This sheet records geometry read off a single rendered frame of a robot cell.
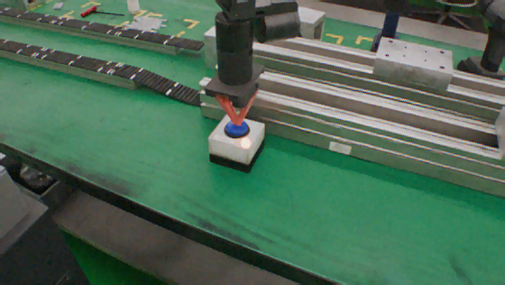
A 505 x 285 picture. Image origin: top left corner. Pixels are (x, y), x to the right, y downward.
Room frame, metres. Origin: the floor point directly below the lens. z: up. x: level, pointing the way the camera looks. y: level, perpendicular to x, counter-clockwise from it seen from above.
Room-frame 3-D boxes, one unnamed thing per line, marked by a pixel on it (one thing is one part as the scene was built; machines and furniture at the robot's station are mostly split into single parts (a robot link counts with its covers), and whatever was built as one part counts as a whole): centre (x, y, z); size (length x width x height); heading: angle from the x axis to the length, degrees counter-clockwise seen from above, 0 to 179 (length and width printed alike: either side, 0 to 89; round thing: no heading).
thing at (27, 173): (0.98, 0.79, 0.27); 0.31 x 0.21 x 0.10; 63
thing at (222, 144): (0.55, 0.01, 0.81); 0.10 x 0.08 x 0.06; 157
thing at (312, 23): (0.99, -0.15, 0.83); 0.11 x 0.10 x 0.10; 149
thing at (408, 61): (0.72, -0.37, 0.87); 0.16 x 0.11 x 0.07; 67
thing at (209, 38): (0.89, 0.05, 0.83); 0.12 x 0.09 x 0.10; 157
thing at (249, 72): (0.54, 0.02, 0.97); 0.10 x 0.07 x 0.07; 157
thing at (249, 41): (0.54, 0.01, 1.03); 0.07 x 0.06 x 0.07; 112
